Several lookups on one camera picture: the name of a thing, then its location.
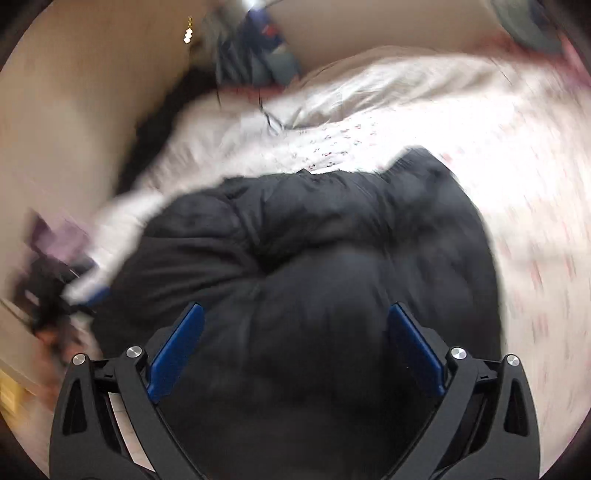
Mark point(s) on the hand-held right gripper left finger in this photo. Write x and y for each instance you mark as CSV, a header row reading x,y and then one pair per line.
x,y
178,350

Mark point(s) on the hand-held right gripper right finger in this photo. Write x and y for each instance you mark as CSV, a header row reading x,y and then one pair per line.
x,y
415,350

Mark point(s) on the black puffer jacket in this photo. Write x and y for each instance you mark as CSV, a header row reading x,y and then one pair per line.
x,y
300,254

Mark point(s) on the white floral bed sheet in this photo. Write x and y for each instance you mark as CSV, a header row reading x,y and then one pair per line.
x,y
461,138

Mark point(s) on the blue printed pillow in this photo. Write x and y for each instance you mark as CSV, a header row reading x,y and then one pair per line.
x,y
272,60
531,23

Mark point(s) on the hanging gold ornament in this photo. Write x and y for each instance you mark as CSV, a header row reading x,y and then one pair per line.
x,y
189,32

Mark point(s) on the beige bed headboard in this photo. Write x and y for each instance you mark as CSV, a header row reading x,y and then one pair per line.
x,y
369,27

